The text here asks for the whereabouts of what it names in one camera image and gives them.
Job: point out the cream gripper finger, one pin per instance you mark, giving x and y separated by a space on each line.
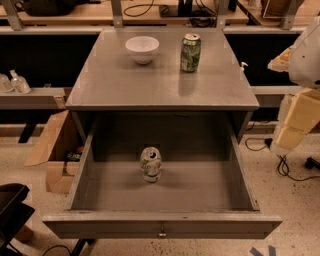
298 115
281 63

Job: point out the crushed 7up can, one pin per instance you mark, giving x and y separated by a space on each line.
151 164

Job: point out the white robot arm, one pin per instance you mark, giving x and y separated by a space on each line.
304 69

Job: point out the green soda can upright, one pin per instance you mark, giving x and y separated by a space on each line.
190 52

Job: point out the grey cabinet counter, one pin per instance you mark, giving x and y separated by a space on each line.
111 80

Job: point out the open grey top drawer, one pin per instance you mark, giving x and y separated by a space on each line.
203 191

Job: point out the small metal drawer knob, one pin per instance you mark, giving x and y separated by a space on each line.
162 234

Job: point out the grey low shelf right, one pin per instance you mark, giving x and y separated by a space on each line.
271 96

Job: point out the grey low shelf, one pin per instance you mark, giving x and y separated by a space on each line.
36 99
271 96

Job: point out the white pump bottle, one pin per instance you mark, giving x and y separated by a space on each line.
243 65

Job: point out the white ceramic bowl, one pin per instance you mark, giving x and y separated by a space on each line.
142 49

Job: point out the brown cardboard box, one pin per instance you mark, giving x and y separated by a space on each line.
58 138

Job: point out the grey low shelf left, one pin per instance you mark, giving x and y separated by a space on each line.
36 99

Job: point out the clear sanitizer bottle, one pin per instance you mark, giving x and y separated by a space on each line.
19 83
5 84

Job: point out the black chair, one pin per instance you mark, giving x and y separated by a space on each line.
13 214

